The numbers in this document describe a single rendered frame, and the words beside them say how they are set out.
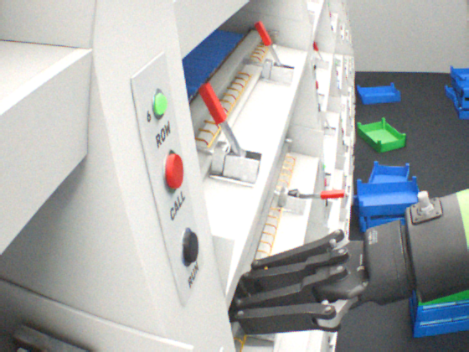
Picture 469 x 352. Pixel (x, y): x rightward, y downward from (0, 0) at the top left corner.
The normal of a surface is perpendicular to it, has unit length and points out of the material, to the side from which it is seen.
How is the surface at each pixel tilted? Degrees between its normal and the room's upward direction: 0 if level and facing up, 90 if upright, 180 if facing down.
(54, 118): 106
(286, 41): 90
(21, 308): 90
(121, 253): 90
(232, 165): 90
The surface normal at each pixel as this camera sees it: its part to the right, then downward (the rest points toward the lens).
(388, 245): -0.44, -0.55
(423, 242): -0.42, -0.32
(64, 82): 0.97, 0.22
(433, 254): -0.38, -0.07
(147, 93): 0.97, -0.02
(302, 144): -0.21, 0.47
